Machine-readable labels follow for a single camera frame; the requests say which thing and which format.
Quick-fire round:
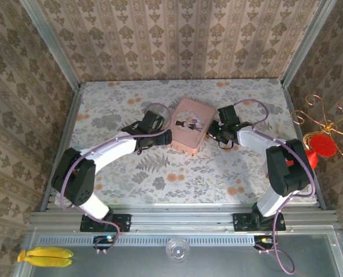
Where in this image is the aluminium side rail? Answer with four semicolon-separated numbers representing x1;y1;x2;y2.
281;83;328;211
40;85;85;212

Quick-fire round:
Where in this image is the slotted grey cable duct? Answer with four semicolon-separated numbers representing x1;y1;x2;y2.
37;235;256;246

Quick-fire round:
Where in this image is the small black connector board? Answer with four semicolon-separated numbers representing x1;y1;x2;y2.
92;234;118;251
252;234;277;251

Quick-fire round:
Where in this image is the black base plate right arm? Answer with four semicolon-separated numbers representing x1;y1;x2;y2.
232;212;287;233

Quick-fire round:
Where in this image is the aluminium front rail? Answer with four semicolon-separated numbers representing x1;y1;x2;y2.
29;208;340;233

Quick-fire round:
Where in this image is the gold wire curly stand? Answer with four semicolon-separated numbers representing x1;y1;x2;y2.
290;93;343;161

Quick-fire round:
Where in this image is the pink tin box with couple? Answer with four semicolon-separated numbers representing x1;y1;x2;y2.
169;97;216;158

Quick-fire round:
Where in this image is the yellow banana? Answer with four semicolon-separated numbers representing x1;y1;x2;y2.
25;246;74;259
17;249;73;268

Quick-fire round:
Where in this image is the clear drinking glass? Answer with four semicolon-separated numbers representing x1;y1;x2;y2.
165;236;191;264

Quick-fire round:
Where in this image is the aluminium corner post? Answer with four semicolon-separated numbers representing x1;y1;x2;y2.
19;0;83;89
280;0;338;88

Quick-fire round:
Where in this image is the red hourglass shaped object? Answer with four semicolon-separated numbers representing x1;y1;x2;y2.
304;133;337;171

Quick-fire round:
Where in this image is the black base plate left arm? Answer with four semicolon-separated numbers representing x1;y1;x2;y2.
79;213;132;233

